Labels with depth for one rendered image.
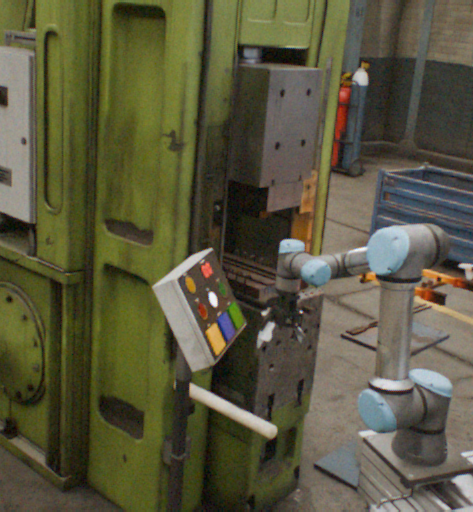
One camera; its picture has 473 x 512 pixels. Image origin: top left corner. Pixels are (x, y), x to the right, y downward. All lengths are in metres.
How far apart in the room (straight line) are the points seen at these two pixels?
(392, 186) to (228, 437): 4.19
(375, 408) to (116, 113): 1.43
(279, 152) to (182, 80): 0.44
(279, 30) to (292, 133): 0.37
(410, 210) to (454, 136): 4.94
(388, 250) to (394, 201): 5.00
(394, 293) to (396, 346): 0.14
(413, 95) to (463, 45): 1.07
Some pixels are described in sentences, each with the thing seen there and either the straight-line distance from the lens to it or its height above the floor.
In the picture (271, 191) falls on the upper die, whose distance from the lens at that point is 2.69.
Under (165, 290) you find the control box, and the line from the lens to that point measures 2.19.
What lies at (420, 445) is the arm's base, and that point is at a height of 0.87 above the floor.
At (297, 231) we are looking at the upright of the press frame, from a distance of 3.12.
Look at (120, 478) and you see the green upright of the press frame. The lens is 3.19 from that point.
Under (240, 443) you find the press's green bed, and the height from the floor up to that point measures 0.35.
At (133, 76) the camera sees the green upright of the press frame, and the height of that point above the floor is 1.69.
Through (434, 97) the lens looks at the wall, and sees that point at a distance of 11.85.
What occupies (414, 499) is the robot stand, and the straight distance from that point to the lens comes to 2.18.
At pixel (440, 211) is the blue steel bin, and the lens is 6.64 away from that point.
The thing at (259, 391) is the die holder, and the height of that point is 0.59.
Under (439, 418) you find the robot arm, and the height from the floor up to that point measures 0.95.
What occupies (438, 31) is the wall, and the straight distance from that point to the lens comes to 11.88.
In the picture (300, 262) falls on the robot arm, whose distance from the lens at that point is 2.23.
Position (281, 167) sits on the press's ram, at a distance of 2.71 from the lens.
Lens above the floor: 1.93
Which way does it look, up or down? 18 degrees down
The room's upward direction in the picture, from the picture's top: 5 degrees clockwise
